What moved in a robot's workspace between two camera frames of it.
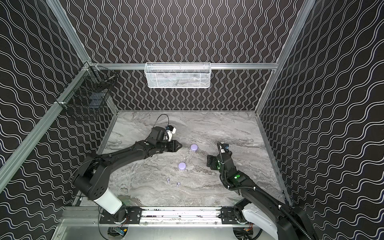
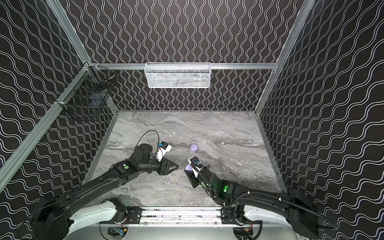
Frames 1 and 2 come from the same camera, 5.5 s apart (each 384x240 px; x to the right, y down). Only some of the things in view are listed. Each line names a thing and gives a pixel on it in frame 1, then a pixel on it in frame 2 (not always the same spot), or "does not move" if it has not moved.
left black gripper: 167,145 -> 163,167
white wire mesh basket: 178,75 does not move
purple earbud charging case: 194,147 does not move
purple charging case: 182,165 -> 189,168
